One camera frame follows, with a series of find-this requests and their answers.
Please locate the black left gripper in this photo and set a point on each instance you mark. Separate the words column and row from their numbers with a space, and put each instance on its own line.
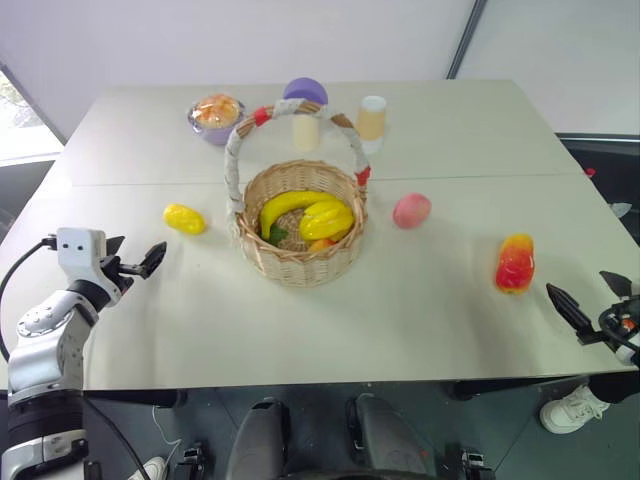
column 116, row 277

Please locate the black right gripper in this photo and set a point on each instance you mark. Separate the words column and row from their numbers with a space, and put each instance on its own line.
column 625, row 325

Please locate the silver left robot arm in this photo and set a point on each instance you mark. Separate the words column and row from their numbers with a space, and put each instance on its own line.
column 45, row 340

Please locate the orange object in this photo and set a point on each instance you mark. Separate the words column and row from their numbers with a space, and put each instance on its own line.
column 322, row 244

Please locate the yellow lemon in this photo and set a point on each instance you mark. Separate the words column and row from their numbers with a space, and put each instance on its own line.
column 184, row 218

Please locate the red yellow mango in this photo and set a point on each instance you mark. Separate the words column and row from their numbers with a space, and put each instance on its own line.
column 516, row 265

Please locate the small white object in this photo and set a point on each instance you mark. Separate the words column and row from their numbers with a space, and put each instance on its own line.
column 621, row 208

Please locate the dark trouser leg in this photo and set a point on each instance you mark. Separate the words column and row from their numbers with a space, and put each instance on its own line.
column 617, row 391

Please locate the white sneaker with laces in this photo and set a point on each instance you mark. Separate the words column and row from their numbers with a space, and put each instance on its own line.
column 570, row 410

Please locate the green leaf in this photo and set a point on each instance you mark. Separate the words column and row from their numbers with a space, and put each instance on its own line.
column 277, row 235

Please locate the purple bowl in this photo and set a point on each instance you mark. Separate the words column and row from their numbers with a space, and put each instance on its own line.
column 215, row 132

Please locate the yellow banana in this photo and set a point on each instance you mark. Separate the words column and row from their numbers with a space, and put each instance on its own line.
column 282, row 205

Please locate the golden bread bun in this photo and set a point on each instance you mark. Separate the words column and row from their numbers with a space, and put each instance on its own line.
column 216, row 110

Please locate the yellow bell pepper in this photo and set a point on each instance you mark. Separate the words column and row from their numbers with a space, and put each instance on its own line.
column 325, row 222

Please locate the pink peach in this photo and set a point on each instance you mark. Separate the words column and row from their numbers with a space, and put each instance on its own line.
column 411, row 211

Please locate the cream cylinder cup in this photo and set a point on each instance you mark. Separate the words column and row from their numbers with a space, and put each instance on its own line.
column 305, row 134

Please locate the white sneaker toe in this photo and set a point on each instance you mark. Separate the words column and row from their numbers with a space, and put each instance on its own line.
column 150, row 469

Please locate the dark rounded robot leg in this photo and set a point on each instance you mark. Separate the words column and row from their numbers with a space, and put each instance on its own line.
column 257, row 440
column 387, row 440

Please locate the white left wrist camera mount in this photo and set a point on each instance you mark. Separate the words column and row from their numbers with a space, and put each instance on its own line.
column 75, row 252

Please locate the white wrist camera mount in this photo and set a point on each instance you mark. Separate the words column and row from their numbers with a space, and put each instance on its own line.
column 629, row 357
column 75, row 252

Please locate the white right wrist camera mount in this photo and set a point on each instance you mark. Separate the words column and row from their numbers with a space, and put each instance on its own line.
column 629, row 357

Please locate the window with grey frame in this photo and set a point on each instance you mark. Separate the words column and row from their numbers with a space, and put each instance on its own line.
column 20, row 110

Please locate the black floor bracket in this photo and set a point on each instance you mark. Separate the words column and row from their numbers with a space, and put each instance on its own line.
column 475, row 465
column 190, row 462

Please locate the dark metal wall post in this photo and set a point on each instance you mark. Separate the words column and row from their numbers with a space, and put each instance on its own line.
column 465, row 40

